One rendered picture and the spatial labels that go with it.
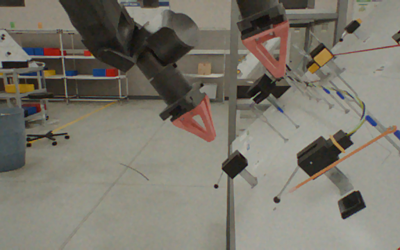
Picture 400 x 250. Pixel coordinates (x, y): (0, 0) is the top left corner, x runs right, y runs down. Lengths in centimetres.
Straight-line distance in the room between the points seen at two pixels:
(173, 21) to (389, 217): 40
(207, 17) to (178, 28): 766
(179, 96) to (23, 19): 910
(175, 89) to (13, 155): 353
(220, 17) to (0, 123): 572
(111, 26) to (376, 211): 46
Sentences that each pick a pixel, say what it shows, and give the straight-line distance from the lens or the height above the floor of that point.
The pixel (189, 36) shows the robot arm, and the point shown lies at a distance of 50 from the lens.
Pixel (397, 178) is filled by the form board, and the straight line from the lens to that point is 56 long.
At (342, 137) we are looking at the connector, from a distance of 56.
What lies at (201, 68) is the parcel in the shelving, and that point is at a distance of 759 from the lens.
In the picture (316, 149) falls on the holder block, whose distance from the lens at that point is 56.
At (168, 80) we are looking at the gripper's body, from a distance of 54.
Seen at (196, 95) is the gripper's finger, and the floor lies 122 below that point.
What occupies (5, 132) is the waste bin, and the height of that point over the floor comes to 43.
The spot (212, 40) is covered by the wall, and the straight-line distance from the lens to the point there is 811.
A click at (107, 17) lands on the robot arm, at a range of 48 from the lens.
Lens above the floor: 129
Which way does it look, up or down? 14 degrees down
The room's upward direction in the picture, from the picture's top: straight up
